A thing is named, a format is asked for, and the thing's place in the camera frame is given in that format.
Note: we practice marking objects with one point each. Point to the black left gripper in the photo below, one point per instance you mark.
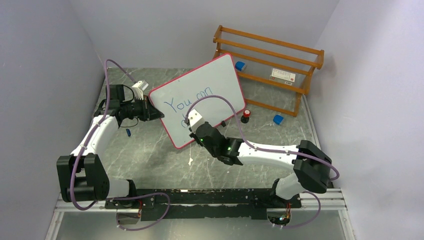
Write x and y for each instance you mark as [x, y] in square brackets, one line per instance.
[148, 113]

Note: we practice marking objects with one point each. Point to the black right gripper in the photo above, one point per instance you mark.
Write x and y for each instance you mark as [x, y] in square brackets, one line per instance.
[194, 135]

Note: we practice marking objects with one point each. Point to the pink-framed whiteboard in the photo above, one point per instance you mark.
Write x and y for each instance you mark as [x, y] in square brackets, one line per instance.
[202, 88]

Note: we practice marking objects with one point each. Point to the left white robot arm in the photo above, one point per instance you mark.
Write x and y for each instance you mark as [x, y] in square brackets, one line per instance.
[83, 166]

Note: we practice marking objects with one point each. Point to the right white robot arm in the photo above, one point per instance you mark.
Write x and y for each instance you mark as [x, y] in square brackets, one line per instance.
[309, 167]

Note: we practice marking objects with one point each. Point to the black base beam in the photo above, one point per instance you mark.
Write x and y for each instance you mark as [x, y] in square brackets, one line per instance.
[250, 203]

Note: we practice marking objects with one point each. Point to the blue square block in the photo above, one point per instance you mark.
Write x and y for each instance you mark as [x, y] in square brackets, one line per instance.
[278, 119]

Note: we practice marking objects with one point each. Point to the blue grey board eraser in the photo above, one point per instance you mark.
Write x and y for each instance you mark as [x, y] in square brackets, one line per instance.
[240, 66]

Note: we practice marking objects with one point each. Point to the wooden shelf rack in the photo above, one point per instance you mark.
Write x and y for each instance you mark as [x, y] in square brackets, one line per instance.
[262, 54]

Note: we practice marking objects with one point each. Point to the white cardboard box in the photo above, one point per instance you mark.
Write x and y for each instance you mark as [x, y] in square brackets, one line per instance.
[283, 76]

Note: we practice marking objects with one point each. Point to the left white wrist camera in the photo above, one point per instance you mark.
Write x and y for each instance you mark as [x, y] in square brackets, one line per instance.
[138, 89]

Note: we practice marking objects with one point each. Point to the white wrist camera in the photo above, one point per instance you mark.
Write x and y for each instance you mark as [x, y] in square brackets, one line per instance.
[138, 89]
[194, 120]

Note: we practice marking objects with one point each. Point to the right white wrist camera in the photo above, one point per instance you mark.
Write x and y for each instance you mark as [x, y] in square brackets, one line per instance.
[194, 120]

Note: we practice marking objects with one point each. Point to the aluminium base frame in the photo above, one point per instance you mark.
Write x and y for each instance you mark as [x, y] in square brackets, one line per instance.
[321, 217]

